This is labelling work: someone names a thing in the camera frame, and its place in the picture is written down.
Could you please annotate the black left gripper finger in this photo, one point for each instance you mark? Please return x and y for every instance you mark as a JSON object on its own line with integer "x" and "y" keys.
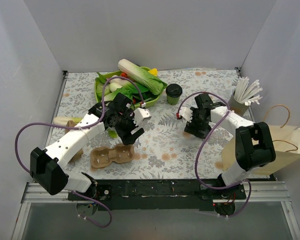
{"x": 127, "y": 139}
{"x": 136, "y": 133}

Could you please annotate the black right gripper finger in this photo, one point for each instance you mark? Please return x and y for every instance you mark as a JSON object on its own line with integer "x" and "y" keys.
{"x": 190, "y": 129}
{"x": 203, "y": 133}

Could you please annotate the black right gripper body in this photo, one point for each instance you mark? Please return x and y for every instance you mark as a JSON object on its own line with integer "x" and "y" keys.
{"x": 197, "y": 128}

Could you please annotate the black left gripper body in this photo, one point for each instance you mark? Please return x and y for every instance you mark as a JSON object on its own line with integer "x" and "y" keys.
{"x": 126, "y": 128}

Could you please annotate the brown cardboard cup carrier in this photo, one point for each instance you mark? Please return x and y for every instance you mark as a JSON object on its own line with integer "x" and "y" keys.
{"x": 103, "y": 157}

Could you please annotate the green paper coffee cup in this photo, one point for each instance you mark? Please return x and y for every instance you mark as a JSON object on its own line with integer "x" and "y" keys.
{"x": 172, "y": 100}

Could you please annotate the black plastic cup lid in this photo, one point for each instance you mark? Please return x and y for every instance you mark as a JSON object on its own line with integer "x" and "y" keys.
{"x": 174, "y": 90}

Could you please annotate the brown paper bag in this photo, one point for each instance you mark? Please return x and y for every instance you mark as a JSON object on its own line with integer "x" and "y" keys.
{"x": 286, "y": 142}

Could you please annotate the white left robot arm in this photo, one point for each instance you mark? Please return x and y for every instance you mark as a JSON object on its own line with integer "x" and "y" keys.
{"x": 47, "y": 165}

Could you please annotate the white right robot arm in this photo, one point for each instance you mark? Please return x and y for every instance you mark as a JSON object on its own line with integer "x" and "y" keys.
{"x": 253, "y": 146}

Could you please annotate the floral table mat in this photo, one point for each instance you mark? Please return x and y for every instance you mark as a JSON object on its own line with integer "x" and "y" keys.
{"x": 165, "y": 151}

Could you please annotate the green vegetable tray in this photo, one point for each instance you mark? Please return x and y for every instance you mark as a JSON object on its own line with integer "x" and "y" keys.
{"x": 149, "y": 98}

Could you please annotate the white bok choy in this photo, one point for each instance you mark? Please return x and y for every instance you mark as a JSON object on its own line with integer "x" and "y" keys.
{"x": 117, "y": 83}

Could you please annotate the napa cabbage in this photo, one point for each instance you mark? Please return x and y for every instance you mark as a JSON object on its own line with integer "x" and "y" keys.
{"x": 142, "y": 76}

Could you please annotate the red orange pepper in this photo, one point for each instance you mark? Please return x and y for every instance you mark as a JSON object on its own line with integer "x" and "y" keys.
{"x": 124, "y": 75}

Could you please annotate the white wrapped straws bundle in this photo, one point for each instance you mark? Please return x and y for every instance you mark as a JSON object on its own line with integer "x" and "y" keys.
{"x": 247, "y": 93}

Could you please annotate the yellow pepper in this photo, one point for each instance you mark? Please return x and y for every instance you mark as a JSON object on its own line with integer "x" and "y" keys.
{"x": 153, "y": 72}

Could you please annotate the green celery stalks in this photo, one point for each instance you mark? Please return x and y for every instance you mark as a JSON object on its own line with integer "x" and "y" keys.
{"x": 62, "y": 121}

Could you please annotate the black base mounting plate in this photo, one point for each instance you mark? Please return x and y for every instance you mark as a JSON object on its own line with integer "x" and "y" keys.
{"x": 163, "y": 194}

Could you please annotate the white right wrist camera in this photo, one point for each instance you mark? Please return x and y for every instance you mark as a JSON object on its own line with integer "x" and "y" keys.
{"x": 185, "y": 113}

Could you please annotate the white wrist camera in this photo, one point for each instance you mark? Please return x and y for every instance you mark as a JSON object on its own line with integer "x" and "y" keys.
{"x": 185, "y": 113}
{"x": 140, "y": 114}

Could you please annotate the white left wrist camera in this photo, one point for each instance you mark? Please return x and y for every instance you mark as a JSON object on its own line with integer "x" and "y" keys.
{"x": 140, "y": 114}

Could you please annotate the aluminium frame rail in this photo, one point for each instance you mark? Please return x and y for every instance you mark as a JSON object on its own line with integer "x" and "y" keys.
{"x": 261, "y": 191}

